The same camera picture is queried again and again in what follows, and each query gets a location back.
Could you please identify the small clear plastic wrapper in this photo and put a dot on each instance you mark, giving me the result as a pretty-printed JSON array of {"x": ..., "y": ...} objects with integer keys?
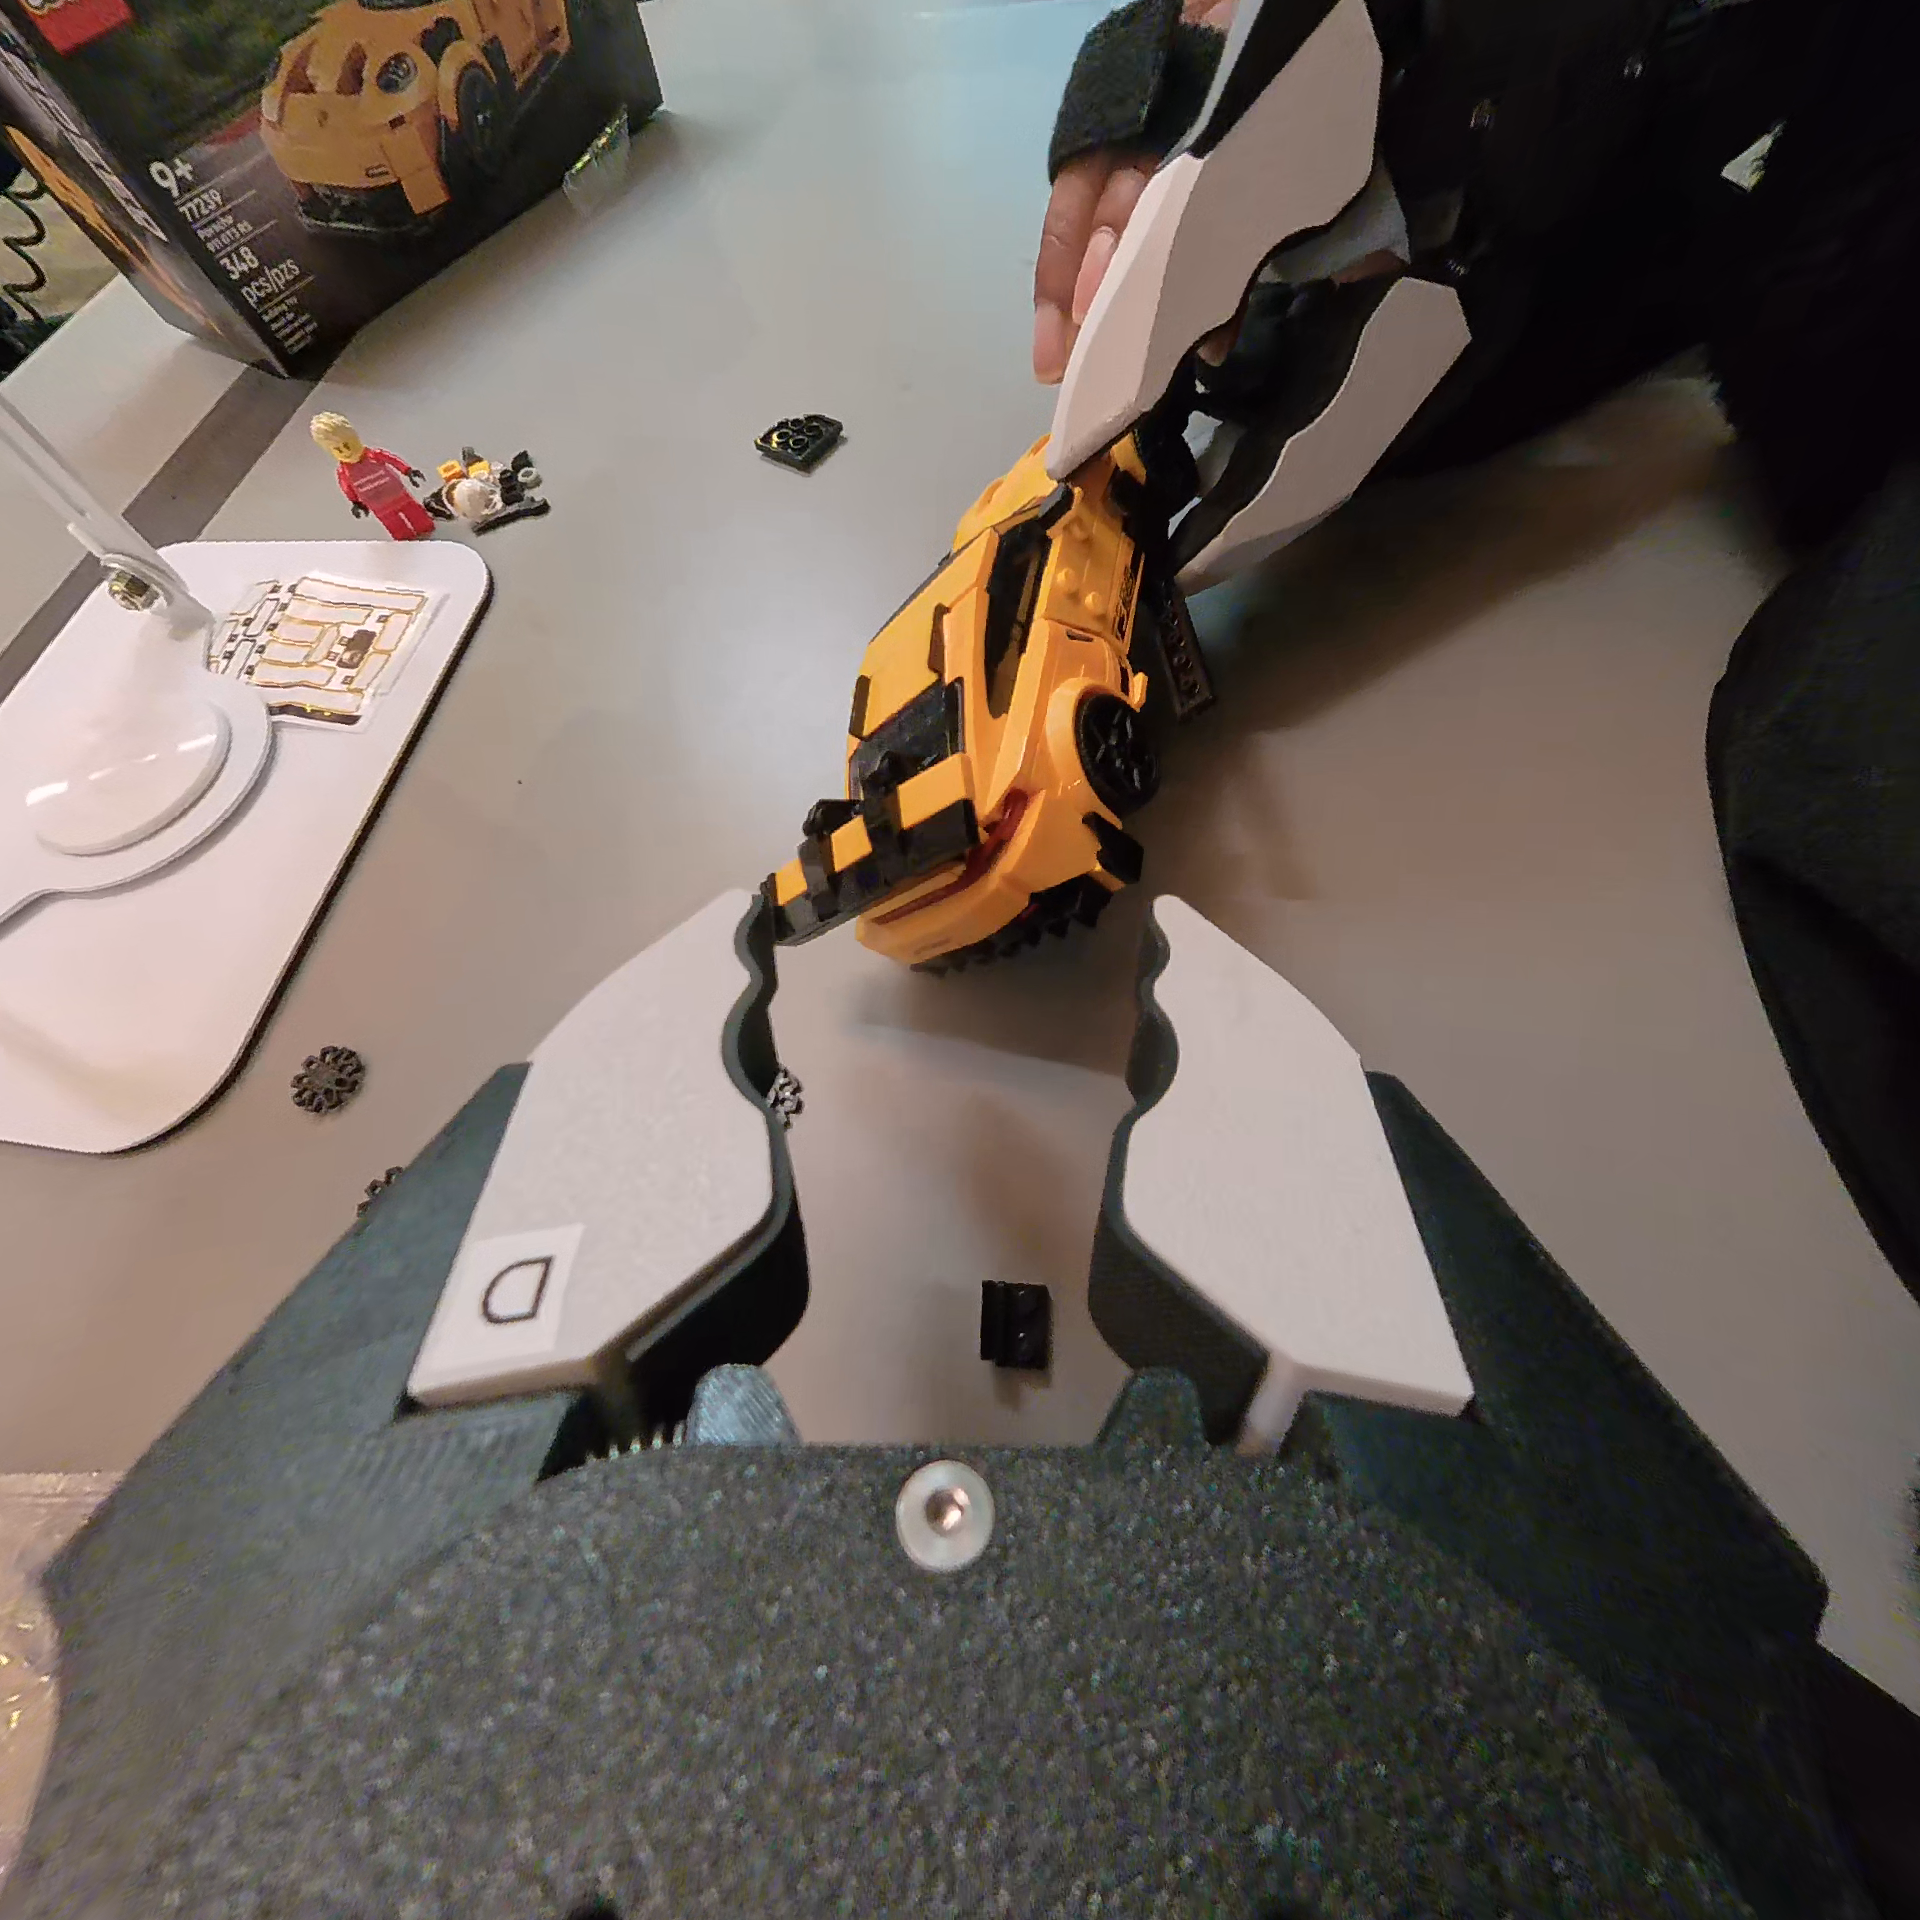
[{"x": 597, "y": 152}]

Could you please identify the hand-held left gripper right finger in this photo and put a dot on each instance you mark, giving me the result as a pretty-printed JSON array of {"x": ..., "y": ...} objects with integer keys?
[{"x": 1292, "y": 1201}]

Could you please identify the clear plastic bag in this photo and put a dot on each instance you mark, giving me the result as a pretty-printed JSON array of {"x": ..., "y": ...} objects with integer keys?
[{"x": 54, "y": 1617}]

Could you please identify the small black lego brick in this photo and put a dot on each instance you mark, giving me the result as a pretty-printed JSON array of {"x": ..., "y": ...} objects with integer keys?
[{"x": 1013, "y": 1321}]

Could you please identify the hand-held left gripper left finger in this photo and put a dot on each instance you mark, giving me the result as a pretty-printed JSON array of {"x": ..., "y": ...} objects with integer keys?
[{"x": 628, "y": 1174}]

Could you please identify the pile of small lego parts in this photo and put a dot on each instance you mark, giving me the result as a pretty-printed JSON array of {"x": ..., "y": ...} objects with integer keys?
[{"x": 479, "y": 493}]

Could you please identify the black lego box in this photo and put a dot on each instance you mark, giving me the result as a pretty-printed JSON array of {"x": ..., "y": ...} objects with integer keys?
[{"x": 374, "y": 181}]

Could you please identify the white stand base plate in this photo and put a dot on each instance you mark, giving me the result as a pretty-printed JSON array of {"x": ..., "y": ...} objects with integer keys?
[{"x": 151, "y": 961}]

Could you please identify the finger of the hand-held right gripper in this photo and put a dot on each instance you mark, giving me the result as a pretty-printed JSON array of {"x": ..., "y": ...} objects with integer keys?
[
  {"x": 1225, "y": 236},
  {"x": 1381, "y": 389}
]

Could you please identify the black quarter-round lego plate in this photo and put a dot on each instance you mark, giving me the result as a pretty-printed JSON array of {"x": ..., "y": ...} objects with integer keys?
[{"x": 801, "y": 439}]

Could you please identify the lego sticker sheet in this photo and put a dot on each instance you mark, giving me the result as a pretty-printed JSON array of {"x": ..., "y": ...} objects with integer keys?
[{"x": 319, "y": 650}]

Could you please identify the red lego piece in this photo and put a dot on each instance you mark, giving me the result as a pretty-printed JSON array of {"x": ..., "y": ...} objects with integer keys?
[{"x": 380, "y": 485}]

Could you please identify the orange lego car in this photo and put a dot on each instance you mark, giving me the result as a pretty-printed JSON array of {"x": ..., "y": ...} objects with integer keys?
[{"x": 972, "y": 708}]

